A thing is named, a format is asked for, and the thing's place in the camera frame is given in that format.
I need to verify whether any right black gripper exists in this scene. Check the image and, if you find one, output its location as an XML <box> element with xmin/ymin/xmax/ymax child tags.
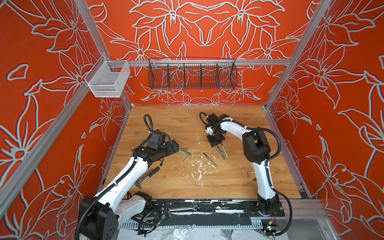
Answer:
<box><xmin>205</xmin><ymin>129</ymin><xmax>224</xmax><ymax>147</ymax></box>

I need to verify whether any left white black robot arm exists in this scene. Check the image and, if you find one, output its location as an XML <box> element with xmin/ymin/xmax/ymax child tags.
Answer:
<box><xmin>74</xmin><ymin>114</ymin><xmax>179</xmax><ymax>240</ymax></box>

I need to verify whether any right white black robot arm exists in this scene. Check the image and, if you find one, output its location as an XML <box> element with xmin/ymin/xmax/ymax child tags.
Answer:
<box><xmin>199</xmin><ymin>112</ymin><xmax>293</xmax><ymax>238</ymax></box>

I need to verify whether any light green pen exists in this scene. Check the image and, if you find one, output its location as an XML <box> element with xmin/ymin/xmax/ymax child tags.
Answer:
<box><xmin>222</xmin><ymin>145</ymin><xmax>228</xmax><ymax>157</ymax></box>

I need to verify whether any yellow hex key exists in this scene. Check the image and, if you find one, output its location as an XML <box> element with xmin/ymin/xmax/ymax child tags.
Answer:
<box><xmin>247</xmin><ymin>171</ymin><xmax>278</xmax><ymax>178</ymax></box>

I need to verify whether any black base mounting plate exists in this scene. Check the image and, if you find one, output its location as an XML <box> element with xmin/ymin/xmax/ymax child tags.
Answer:
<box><xmin>124</xmin><ymin>198</ymin><xmax>286</xmax><ymax>218</ymax></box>

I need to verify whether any clear plastic bin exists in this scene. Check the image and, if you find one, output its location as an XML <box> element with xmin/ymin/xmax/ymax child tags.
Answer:
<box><xmin>85</xmin><ymin>58</ymin><xmax>131</xmax><ymax>98</ymax></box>

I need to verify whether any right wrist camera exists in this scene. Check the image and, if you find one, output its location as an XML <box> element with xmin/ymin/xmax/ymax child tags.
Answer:
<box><xmin>205</xmin><ymin>126</ymin><xmax>214</xmax><ymax>136</ymax></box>

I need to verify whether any black handled wrench tool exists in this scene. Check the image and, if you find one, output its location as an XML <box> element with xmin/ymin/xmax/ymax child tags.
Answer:
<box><xmin>135</xmin><ymin>167</ymin><xmax>160</xmax><ymax>189</ymax></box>

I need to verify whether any black wire mesh basket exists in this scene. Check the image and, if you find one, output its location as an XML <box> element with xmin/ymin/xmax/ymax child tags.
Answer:
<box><xmin>148</xmin><ymin>57</ymin><xmax>239</xmax><ymax>90</ymax></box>

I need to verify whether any grey cable tray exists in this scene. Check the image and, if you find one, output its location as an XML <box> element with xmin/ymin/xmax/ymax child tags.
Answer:
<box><xmin>118</xmin><ymin>218</ymin><xmax>263</xmax><ymax>231</ymax></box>

